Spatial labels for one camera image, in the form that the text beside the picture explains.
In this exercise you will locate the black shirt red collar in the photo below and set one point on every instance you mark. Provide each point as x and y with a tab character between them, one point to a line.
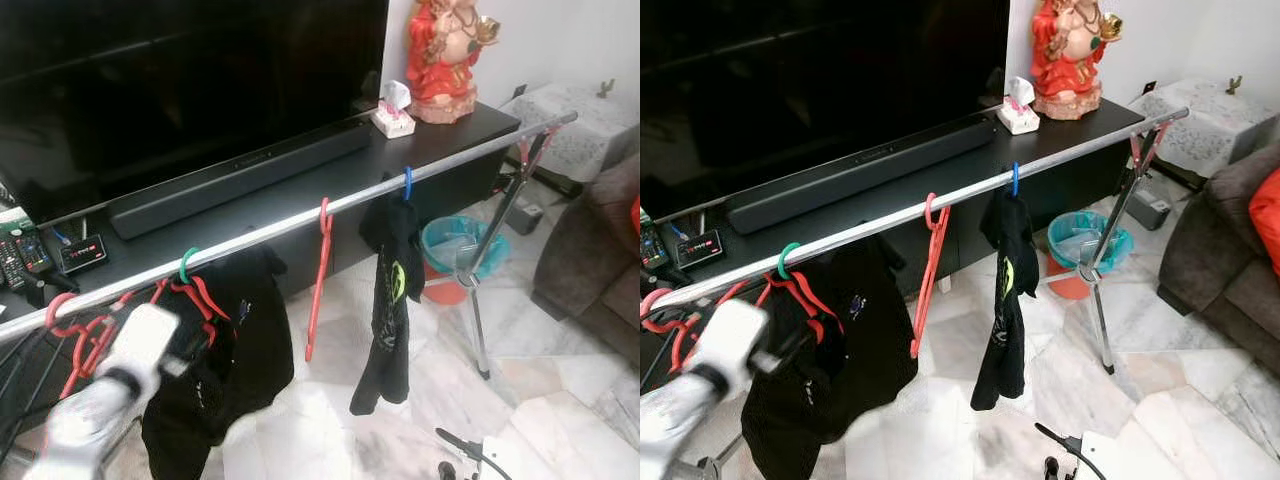
860	340
250	350

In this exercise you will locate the green plastic hanger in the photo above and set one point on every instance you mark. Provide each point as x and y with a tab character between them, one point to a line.
184	262
781	258

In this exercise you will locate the red plastic hanger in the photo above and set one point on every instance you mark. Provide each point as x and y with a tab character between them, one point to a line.
52	305
926	300
318	290
648	300

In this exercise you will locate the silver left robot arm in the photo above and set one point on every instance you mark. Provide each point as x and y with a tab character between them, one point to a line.
80	425
680	425

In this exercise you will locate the blue plastic hanger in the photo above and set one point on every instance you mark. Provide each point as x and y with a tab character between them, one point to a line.
408	182
1015	178

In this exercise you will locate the small black display box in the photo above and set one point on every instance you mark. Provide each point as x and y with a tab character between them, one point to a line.
700	250
83	253

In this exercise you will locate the silver metal garment rack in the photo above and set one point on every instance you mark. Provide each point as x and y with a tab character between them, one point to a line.
1040	171
260	233

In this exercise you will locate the black remote control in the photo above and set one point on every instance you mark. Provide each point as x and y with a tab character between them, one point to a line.
32	252
8	262
652	248

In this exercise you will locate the black soundbar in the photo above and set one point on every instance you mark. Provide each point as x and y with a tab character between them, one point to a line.
860	172
240	178

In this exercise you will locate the red cushion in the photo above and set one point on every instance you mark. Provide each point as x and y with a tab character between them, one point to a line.
636	215
1268	220

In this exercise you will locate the black garment green logo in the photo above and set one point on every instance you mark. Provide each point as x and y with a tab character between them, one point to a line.
390	300
1005	300

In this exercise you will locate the dark brown fabric sofa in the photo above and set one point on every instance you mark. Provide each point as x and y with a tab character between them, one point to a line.
590	260
1220	270

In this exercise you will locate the black television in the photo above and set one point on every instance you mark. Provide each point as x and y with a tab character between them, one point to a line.
800	80
150	80

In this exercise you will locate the grey power adapter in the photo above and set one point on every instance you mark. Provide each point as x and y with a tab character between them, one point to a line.
1152	210
530	218

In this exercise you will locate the side table white lace cloth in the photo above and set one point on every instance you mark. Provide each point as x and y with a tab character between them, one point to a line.
1210	125
590	130

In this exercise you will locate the white tissue box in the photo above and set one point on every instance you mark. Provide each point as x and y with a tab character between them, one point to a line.
395	122
1020	120

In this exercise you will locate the small cactus ornament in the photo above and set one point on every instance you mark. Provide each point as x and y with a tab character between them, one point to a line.
1234	86
606	90

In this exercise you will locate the black TV console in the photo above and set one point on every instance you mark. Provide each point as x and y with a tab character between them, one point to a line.
1060	130
480	130

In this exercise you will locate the red laughing Buddha statue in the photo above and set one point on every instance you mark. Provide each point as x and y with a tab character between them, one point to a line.
440	50
1065	50

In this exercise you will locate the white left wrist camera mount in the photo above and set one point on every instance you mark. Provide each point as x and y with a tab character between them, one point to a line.
145	335
730	335

